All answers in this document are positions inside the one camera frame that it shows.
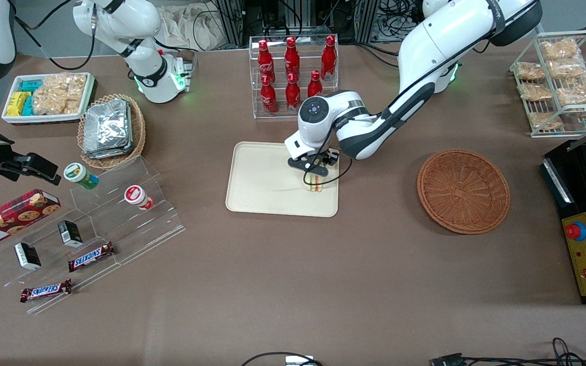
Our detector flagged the small black box white label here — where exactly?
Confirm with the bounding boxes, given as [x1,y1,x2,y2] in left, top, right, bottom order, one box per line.
[14,242,42,270]

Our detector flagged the black table cable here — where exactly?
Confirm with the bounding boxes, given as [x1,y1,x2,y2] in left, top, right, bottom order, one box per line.
[241,351,324,366]

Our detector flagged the aluminium frame post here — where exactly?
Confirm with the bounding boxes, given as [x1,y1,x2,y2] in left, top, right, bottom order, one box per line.
[354,0,380,44]
[214,0,245,46]

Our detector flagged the clear acrylic bottle rack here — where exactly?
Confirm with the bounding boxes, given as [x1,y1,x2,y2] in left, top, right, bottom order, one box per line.
[249,35,339,120]

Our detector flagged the white rectangular snack tray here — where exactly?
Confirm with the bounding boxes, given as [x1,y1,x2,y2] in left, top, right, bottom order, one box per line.
[2,72,96,125]

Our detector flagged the beige crumpled cloth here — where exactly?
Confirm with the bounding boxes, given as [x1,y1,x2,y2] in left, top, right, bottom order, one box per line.
[158,4,227,51]

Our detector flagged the clear bag of crackers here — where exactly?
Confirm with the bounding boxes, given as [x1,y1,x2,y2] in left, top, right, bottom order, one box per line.
[32,73,87,115]

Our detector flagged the clear bag of snacks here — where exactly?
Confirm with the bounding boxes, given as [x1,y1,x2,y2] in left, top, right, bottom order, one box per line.
[556,76,586,108]
[529,112,563,131]
[547,60,586,79]
[518,82,552,101]
[516,62,545,82]
[541,38,581,60]

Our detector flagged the round brown wicker basket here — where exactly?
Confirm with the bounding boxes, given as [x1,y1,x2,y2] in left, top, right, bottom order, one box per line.
[417,148,511,235]

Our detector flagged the small black box barcode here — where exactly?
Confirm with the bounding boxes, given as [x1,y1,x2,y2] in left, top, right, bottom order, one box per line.
[57,220,83,248]

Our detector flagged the black cable with connector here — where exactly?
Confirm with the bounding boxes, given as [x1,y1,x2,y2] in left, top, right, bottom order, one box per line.
[429,337,586,366]

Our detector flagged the red cola bottle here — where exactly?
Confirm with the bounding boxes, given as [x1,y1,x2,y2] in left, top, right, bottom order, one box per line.
[284,37,300,82]
[285,73,302,112]
[257,39,275,84]
[307,70,323,98]
[321,35,337,82]
[261,75,278,115]

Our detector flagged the black control box yellow panel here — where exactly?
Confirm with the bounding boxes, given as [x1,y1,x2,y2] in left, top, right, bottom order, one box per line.
[541,140,586,306]

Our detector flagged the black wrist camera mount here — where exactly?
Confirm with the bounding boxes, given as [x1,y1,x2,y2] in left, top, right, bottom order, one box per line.
[288,148,340,177]

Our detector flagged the red tartan cookie box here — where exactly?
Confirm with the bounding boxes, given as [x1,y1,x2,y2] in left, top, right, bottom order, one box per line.
[0,189,62,251]

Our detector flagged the green lid yogurt cup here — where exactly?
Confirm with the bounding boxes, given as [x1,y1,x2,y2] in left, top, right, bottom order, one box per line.
[64,163,99,190]

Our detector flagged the oval wicker basket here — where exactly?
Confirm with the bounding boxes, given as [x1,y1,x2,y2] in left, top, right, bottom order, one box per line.
[77,94,147,170]

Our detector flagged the silver foil wrapped pack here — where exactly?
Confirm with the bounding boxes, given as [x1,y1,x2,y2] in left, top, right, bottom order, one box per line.
[83,99,132,148]
[82,137,135,159]

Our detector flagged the Snickers chocolate bar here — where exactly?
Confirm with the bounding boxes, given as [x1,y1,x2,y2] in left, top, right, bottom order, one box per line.
[68,241,115,272]
[20,279,73,303]

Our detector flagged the clear acrylic tiered stand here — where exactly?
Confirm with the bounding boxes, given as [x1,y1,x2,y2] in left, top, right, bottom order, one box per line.
[0,155,187,316]

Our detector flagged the triangle sandwich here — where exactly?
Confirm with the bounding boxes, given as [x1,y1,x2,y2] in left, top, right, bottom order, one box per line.
[303,172,325,194]

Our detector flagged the cream plastic serving tray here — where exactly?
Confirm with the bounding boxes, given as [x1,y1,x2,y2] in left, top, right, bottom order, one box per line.
[225,141,340,218]

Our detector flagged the red lid yogurt cup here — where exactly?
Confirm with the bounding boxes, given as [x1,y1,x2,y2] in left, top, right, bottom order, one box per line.
[124,185,155,211]

